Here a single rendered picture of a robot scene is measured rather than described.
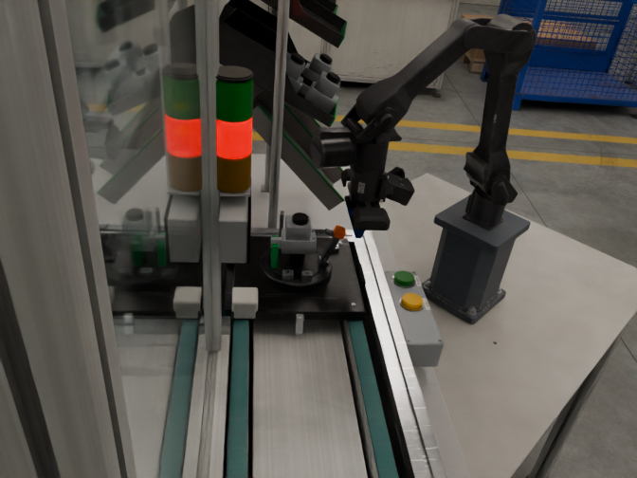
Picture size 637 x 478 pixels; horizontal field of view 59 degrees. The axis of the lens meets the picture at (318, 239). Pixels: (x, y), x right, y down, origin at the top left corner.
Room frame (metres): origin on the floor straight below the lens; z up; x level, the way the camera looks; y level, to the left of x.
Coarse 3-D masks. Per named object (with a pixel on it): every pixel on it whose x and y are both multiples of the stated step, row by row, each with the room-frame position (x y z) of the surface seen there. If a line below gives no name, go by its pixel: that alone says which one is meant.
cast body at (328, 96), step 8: (328, 72) 1.17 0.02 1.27; (320, 80) 1.15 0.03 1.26; (328, 80) 1.16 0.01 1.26; (336, 80) 1.16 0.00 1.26; (304, 88) 1.17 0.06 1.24; (312, 88) 1.15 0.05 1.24; (320, 88) 1.15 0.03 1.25; (328, 88) 1.15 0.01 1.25; (336, 88) 1.15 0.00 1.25; (312, 96) 1.15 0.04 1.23; (320, 96) 1.15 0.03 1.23; (328, 96) 1.15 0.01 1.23; (336, 96) 1.18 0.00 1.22; (320, 104) 1.15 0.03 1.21; (328, 104) 1.15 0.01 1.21; (328, 112) 1.15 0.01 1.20
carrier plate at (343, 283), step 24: (264, 240) 0.98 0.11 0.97; (240, 264) 0.89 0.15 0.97; (336, 264) 0.92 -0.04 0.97; (264, 288) 0.82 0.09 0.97; (336, 288) 0.84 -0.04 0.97; (264, 312) 0.76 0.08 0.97; (288, 312) 0.76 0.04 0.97; (312, 312) 0.77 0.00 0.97; (336, 312) 0.77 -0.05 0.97; (360, 312) 0.78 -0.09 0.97
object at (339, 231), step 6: (336, 228) 0.90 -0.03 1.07; (342, 228) 0.90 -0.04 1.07; (330, 234) 0.89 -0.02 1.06; (336, 234) 0.88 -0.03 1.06; (342, 234) 0.89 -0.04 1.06; (330, 240) 0.90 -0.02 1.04; (336, 240) 0.89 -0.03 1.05; (330, 246) 0.89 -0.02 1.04; (336, 246) 0.89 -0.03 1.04; (324, 252) 0.89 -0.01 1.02; (330, 252) 0.89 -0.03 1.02; (324, 258) 0.88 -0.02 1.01
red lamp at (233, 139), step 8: (216, 120) 0.66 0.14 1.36; (248, 120) 0.67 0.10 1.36; (216, 128) 0.66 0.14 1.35; (224, 128) 0.65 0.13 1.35; (232, 128) 0.65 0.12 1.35; (240, 128) 0.66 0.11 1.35; (248, 128) 0.67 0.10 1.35; (216, 136) 0.66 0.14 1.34; (224, 136) 0.65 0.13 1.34; (232, 136) 0.65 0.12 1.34; (240, 136) 0.66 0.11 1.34; (248, 136) 0.67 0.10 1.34; (216, 144) 0.66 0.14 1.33; (224, 144) 0.65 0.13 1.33; (232, 144) 0.65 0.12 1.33; (240, 144) 0.66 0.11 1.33; (248, 144) 0.67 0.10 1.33; (224, 152) 0.65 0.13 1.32; (232, 152) 0.65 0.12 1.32; (240, 152) 0.66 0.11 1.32; (248, 152) 0.67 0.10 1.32
